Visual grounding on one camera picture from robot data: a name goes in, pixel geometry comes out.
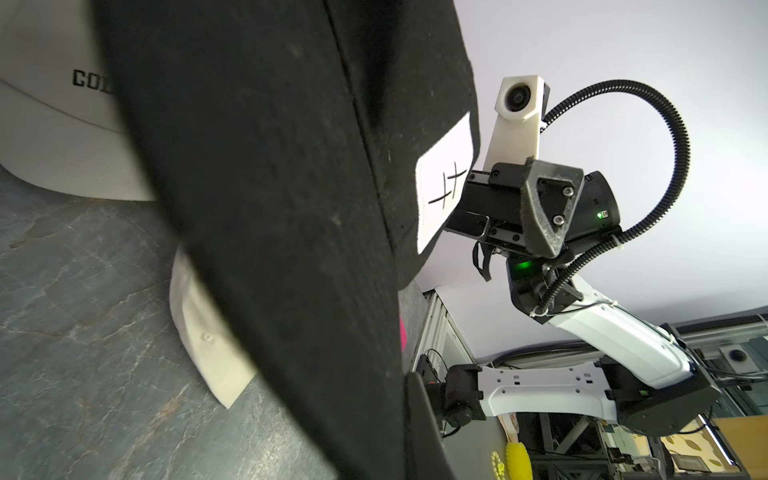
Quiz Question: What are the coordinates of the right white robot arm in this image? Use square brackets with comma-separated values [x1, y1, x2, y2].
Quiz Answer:
[417, 161, 721, 437]

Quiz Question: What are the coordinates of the right black corrugated cable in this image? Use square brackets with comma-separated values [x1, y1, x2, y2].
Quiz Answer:
[533, 79, 691, 316]

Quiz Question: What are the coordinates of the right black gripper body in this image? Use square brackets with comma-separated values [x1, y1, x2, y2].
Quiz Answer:
[445, 159, 621, 259]

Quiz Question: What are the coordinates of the black cap with white patch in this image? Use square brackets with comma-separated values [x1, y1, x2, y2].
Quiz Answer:
[91, 1, 480, 479]

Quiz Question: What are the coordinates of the pink cap right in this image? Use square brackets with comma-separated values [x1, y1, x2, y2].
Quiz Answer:
[399, 319, 408, 352]

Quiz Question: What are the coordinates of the cream Colorado cap middle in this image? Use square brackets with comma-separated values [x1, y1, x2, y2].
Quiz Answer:
[1, 1, 154, 201]

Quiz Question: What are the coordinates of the cream cap right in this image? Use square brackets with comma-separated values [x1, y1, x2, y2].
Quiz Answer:
[169, 247, 257, 409]

